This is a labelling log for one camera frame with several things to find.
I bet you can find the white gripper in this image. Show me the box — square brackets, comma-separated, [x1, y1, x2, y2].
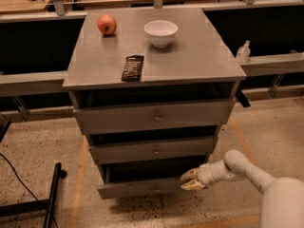
[180, 161, 229, 191]

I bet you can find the grey bottom drawer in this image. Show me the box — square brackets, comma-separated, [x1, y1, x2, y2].
[97, 161, 198, 200]

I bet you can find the grey drawer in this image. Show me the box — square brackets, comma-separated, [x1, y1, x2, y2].
[89, 136, 218, 163]
[75, 99, 235, 135]
[97, 161, 198, 200]

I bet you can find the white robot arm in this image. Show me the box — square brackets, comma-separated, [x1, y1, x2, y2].
[180, 150, 304, 228]

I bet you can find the grey middle drawer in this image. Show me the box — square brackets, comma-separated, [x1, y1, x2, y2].
[89, 136, 218, 163]

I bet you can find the grey wooden drawer cabinet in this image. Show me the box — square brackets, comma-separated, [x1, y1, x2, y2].
[62, 7, 247, 188]

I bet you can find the grey top drawer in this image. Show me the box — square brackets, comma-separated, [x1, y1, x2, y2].
[75, 99, 235, 135]

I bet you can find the clear sanitizer bottle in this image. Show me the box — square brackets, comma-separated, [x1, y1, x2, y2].
[236, 41, 251, 64]

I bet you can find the white bowl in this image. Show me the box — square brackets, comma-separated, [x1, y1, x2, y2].
[144, 20, 178, 48]

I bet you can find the red apple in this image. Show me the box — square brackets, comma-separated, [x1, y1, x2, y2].
[97, 14, 117, 36]

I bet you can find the grey metal railing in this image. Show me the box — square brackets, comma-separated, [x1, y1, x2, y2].
[0, 53, 304, 97]

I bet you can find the black metal stand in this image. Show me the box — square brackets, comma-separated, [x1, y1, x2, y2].
[0, 162, 67, 228]

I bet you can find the black cable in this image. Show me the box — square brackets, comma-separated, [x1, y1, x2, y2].
[0, 152, 59, 228]

